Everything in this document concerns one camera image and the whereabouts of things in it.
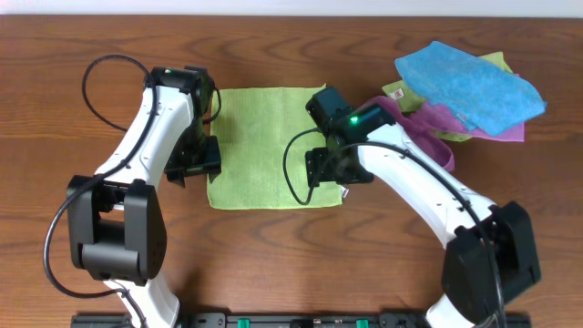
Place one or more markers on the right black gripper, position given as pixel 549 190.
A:
pixel 316 166

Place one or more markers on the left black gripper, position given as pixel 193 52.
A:
pixel 194 161

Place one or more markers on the lime green microfiber cloth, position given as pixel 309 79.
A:
pixel 258 169

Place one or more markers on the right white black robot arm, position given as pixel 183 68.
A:
pixel 490 250

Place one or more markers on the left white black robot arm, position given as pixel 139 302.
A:
pixel 116 229

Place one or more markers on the green cloth under pile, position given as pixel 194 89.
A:
pixel 405 95

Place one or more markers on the purple microfiber cloth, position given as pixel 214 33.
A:
pixel 436 148

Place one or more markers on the blue microfiber cloth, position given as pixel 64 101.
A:
pixel 481 94

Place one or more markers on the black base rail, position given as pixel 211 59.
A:
pixel 390 319

